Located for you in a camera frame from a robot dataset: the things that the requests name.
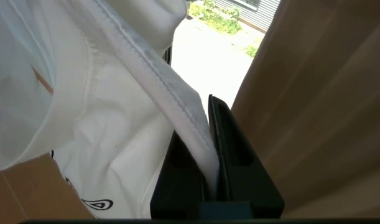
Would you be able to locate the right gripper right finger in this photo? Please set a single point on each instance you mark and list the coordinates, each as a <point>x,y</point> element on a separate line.
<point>245,186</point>

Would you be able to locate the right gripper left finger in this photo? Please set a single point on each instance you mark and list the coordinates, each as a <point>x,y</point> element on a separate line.
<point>180,186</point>

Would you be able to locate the white t-shirt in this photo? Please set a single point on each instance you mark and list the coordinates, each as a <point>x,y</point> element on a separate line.
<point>115,124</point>

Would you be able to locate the beige curtain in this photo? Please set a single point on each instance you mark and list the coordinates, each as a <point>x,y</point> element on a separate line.
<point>317,109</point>

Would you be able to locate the window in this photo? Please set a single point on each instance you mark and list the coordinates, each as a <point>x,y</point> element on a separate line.
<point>208,62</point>

